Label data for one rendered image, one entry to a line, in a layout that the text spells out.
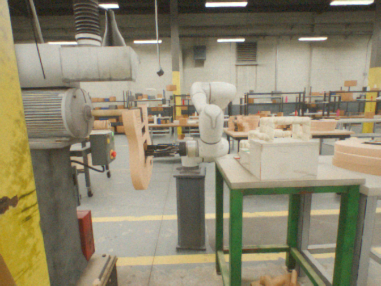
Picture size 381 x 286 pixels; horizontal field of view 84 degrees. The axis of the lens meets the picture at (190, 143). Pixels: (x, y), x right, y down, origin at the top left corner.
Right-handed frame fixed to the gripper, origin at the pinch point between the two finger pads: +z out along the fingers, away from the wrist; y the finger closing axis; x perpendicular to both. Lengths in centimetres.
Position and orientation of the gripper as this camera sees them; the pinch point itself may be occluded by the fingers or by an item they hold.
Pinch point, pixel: (146, 150)
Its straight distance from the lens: 109.5
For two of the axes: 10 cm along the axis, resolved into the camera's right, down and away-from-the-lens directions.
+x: -0.3, -9.5, -3.2
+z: -10.0, 0.4, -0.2
